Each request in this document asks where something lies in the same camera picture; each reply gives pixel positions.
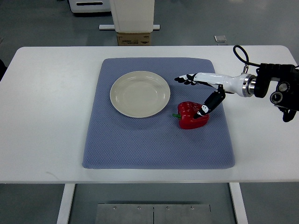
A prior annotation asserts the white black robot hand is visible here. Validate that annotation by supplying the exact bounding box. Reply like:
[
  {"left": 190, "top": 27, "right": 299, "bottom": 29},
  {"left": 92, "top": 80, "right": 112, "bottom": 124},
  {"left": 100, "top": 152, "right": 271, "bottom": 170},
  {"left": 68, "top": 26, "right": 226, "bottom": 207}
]
[{"left": 175, "top": 72, "right": 256, "bottom": 119}]

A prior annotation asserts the red bell pepper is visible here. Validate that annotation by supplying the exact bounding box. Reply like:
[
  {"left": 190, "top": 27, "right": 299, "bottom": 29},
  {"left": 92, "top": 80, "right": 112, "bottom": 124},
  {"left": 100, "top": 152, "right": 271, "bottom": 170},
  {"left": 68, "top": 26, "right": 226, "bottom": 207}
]
[{"left": 172, "top": 101, "right": 209, "bottom": 129}]

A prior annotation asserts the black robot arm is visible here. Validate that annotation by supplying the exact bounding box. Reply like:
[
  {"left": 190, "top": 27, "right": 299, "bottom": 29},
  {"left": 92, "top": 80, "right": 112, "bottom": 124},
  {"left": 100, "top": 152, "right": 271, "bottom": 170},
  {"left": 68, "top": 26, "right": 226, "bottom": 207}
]
[{"left": 233, "top": 45, "right": 299, "bottom": 122}]

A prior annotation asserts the cream round plate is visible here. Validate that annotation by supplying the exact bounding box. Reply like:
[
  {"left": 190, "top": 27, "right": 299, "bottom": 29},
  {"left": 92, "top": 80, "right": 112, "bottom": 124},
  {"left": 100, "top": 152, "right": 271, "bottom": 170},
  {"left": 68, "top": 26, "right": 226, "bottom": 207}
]
[{"left": 110, "top": 71, "right": 171, "bottom": 118}]

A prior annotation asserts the right white table leg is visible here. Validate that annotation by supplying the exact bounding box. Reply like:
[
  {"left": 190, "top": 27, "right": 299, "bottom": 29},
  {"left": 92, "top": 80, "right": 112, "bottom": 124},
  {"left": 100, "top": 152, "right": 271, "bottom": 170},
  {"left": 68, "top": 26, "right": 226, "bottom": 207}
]
[{"left": 229, "top": 182, "right": 248, "bottom": 224}]

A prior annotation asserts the white table leg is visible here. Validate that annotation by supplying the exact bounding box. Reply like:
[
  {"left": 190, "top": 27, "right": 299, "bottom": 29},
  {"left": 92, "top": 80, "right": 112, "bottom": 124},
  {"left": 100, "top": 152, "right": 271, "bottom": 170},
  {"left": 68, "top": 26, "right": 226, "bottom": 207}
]
[
  {"left": 229, "top": 182, "right": 248, "bottom": 224},
  {"left": 57, "top": 183, "right": 75, "bottom": 224}
]

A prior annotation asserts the brown cardboard box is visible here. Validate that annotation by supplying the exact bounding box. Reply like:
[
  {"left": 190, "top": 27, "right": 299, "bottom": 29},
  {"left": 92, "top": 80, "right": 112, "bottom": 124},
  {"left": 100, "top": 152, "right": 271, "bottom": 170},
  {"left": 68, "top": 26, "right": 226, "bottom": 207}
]
[{"left": 117, "top": 33, "right": 151, "bottom": 46}]

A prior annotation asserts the white pillar stand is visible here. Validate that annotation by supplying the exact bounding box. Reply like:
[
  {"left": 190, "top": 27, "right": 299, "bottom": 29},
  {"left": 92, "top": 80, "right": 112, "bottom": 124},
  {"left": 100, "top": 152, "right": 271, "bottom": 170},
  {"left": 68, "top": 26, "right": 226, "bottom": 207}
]
[{"left": 99, "top": 0, "right": 160, "bottom": 33}]

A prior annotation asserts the blue textured mat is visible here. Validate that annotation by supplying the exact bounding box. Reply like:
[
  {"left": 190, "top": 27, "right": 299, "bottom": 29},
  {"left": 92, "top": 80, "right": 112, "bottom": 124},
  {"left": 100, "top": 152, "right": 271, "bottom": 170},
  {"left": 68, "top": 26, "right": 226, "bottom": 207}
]
[{"left": 82, "top": 57, "right": 235, "bottom": 169}]

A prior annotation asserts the white machine with slot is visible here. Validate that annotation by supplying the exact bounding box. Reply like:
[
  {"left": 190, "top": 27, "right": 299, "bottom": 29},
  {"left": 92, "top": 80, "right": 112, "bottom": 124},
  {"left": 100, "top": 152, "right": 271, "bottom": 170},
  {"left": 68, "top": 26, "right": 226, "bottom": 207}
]
[{"left": 68, "top": 0, "right": 111, "bottom": 13}]

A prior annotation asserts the left white table leg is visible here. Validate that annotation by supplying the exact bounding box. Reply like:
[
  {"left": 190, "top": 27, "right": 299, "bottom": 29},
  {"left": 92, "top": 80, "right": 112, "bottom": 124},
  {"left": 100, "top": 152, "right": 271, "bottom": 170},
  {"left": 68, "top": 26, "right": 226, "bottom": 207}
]
[{"left": 57, "top": 183, "right": 75, "bottom": 224}]

